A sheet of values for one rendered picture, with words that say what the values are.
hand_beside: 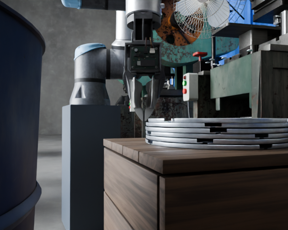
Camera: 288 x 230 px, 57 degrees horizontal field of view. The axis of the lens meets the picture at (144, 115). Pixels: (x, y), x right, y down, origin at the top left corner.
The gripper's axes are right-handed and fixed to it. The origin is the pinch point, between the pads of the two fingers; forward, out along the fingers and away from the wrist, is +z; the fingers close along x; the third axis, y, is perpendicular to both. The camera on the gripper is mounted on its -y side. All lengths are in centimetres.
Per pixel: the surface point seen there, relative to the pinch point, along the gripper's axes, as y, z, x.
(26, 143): 34.8, 3.0, -9.2
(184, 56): -189, -57, 32
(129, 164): 12.2, 8.6, -2.2
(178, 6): -154, -89, 23
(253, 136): 14.8, 3.6, 17.8
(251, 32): -52, -35, 43
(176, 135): 12.0, 3.7, 5.9
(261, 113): -27.7, -1.0, 36.3
